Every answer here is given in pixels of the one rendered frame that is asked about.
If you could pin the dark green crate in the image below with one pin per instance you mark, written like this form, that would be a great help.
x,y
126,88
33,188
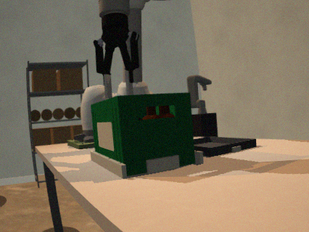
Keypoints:
x,y
121,136

